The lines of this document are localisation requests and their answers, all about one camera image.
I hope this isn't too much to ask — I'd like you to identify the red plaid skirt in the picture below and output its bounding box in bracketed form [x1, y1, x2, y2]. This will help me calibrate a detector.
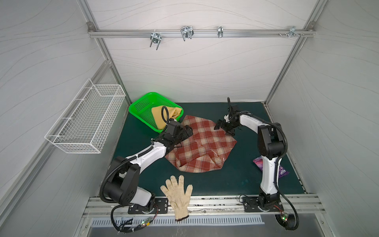
[165, 115, 237, 173]

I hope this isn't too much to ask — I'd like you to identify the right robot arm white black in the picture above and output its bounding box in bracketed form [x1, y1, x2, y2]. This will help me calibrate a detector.
[214, 98, 288, 211]

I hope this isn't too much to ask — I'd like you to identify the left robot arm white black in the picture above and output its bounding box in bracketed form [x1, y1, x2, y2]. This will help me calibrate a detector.
[99, 106, 193, 210]

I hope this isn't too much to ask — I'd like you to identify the yellow tan skirt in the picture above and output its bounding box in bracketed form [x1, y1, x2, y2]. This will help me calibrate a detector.
[151, 106, 183, 130]

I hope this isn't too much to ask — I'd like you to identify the green plastic basket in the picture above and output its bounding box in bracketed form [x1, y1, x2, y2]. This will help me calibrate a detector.
[128, 92, 184, 133]

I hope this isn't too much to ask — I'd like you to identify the white knit work glove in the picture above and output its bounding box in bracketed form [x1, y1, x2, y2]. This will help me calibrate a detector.
[160, 175, 193, 222]

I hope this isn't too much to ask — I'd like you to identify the purple snack packet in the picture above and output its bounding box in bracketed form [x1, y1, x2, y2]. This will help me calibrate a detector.
[253, 156, 289, 178]

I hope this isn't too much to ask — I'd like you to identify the metal u-bolt hook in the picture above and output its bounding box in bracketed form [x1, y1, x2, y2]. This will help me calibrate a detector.
[150, 32, 162, 50]
[180, 26, 194, 41]

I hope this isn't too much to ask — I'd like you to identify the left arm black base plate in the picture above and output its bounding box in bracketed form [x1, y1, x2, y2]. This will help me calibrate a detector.
[128, 197, 168, 215]

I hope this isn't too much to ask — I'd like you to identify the white wire basket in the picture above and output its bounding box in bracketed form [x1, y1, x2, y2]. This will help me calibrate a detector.
[44, 79, 125, 154]

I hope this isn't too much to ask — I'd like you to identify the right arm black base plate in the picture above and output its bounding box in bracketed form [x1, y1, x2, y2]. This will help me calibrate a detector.
[238, 195, 284, 213]

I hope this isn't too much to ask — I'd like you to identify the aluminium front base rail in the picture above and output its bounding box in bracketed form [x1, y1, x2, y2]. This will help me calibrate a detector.
[82, 194, 326, 218]

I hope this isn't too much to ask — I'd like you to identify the left base cable bundle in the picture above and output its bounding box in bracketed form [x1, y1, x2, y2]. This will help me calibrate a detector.
[109, 201, 159, 234]

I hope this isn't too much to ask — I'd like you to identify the base cable bundle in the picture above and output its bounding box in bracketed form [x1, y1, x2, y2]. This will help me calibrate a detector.
[109, 201, 159, 234]
[274, 189, 300, 231]

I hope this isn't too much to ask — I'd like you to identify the right base cable bundle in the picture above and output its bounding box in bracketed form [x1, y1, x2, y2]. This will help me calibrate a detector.
[274, 189, 300, 231]

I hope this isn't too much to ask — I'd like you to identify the aluminium cross rail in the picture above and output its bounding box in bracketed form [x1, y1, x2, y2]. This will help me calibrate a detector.
[89, 29, 317, 39]

